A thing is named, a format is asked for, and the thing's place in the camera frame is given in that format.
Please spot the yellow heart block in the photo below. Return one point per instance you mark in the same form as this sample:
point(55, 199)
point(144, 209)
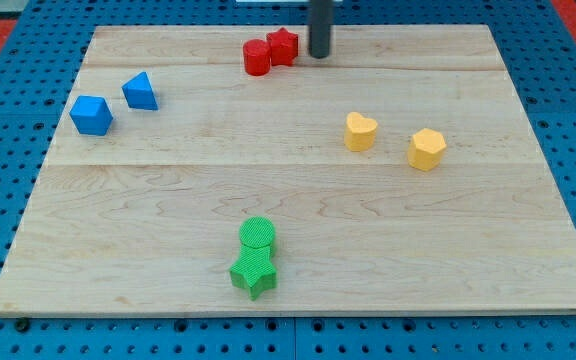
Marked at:
point(360, 132)

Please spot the yellow hexagon block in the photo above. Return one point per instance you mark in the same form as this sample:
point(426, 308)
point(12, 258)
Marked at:
point(426, 149)

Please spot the green cylinder block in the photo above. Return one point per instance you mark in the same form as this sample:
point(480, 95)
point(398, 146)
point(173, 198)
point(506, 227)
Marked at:
point(258, 232)

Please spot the wooden board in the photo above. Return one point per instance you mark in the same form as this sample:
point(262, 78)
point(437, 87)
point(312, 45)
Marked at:
point(144, 221)

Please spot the green star block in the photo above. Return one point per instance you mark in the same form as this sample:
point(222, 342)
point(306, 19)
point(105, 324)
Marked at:
point(254, 271)

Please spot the red cylinder block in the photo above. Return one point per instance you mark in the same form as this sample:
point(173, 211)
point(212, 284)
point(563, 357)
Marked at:
point(257, 57)

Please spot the red star block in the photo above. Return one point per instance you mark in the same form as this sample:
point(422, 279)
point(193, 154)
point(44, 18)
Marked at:
point(284, 47)

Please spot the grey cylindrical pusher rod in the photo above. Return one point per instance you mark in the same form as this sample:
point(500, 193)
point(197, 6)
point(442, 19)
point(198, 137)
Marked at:
point(320, 20)

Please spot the blue triangle block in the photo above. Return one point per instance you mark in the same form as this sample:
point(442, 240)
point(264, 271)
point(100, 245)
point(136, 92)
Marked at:
point(139, 93)

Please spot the blue cube block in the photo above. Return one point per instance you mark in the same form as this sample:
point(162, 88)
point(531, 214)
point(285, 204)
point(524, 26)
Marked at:
point(91, 115)

